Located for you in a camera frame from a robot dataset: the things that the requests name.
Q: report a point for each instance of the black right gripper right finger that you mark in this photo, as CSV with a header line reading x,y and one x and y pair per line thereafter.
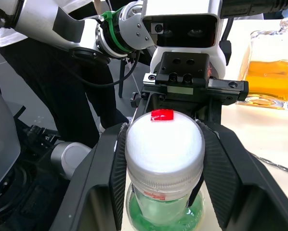
x,y
235,183

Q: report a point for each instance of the black tube object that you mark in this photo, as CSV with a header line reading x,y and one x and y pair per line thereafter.
x,y
257,7

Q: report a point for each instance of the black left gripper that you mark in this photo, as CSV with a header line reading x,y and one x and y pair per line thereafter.
x,y
185,69

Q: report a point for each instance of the grey robot torso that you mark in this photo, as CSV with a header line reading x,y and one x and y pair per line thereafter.
x,y
2,134

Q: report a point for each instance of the person in dark trousers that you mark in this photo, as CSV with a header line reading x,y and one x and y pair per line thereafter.
x,y
57,96

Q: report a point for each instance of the square glass bottle amber liquid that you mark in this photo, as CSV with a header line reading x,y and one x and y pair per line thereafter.
x,y
271,77

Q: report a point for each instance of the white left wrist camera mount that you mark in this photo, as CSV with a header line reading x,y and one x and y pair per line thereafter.
x,y
213,60

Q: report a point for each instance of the clear plastic juice bottle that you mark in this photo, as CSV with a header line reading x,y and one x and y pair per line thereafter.
x,y
163,211

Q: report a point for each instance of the long metal spoon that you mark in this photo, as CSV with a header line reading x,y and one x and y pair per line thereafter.
x,y
276,165

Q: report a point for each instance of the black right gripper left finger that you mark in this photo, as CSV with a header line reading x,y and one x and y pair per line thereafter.
x,y
95,187

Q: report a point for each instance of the white juice bottle cap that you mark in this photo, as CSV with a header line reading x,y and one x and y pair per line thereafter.
x,y
164,146

